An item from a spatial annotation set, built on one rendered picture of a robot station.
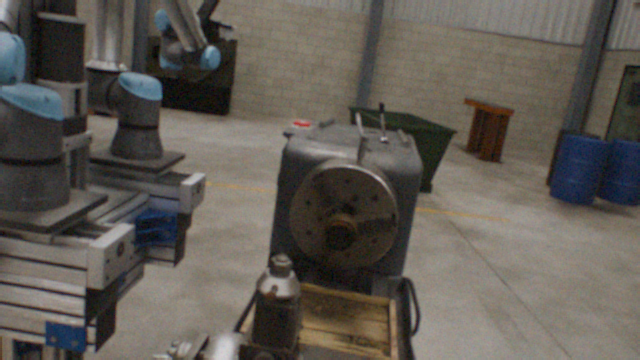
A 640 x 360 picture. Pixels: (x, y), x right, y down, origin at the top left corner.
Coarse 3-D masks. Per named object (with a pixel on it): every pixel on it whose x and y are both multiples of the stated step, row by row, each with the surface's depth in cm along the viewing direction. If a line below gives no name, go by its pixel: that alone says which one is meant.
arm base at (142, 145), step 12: (120, 132) 145; (132, 132) 144; (144, 132) 145; (156, 132) 148; (120, 144) 144; (132, 144) 144; (144, 144) 146; (156, 144) 148; (120, 156) 144; (132, 156) 144; (144, 156) 145; (156, 156) 148
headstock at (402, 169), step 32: (320, 128) 190; (352, 128) 202; (288, 160) 160; (320, 160) 159; (384, 160) 158; (416, 160) 158; (288, 192) 162; (416, 192) 158; (288, 224) 165; (384, 256) 163
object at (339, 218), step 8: (336, 216) 135; (344, 216) 135; (328, 224) 134; (336, 224) 131; (344, 224) 131; (352, 224) 134; (328, 232) 131; (336, 232) 141; (352, 232) 131; (328, 240) 132; (336, 240) 137; (344, 240) 137; (352, 240) 131; (336, 248) 133; (344, 248) 132
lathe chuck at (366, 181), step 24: (336, 168) 142; (360, 168) 142; (312, 192) 145; (336, 192) 144; (360, 192) 143; (384, 192) 142; (312, 216) 147; (312, 240) 148; (360, 240) 147; (384, 240) 146; (336, 264) 149; (360, 264) 148
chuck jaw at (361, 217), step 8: (360, 216) 142; (368, 216) 141; (376, 216) 141; (384, 216) 141; (392, 216) 144; (360, 224) 137; (368, 224) 139; (376, 224) 141; (384, 224) 141; (392, 224) 144; (360, 232) 138; (368, 232) 139
